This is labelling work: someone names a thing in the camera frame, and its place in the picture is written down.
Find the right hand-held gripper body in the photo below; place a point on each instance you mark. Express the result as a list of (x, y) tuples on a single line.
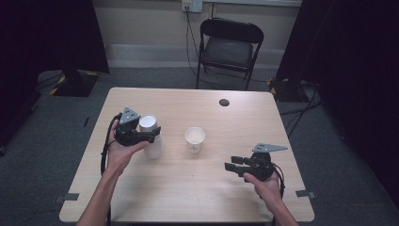
[(262, 164)]

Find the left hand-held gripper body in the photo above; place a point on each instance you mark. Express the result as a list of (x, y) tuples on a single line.
[(127, 132)]

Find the single printed white cup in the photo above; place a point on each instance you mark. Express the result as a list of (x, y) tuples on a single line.
[(194, 138)]

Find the person's left hand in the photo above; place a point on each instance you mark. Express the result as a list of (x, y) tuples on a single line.
[(120, 153)]

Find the person's right hand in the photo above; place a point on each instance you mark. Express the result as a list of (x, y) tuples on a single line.
[(266, 190)]

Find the grey tape strip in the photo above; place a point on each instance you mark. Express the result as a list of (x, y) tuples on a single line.
[(67, 197), (306, 193)]

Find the black round table grommet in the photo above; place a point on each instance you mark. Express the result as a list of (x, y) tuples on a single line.
[(224, 102)]

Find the black stand base yellow tape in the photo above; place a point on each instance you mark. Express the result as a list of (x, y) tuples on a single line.
[(75, 83), (284, 89)]

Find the black folding chair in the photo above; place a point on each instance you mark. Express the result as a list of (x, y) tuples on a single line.
[(227, 50)]

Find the dark curtain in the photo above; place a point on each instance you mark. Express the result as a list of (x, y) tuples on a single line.
[(354, 78), (40, 40)]

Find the white wall socket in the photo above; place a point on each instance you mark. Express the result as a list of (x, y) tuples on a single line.
[(192, 5)]

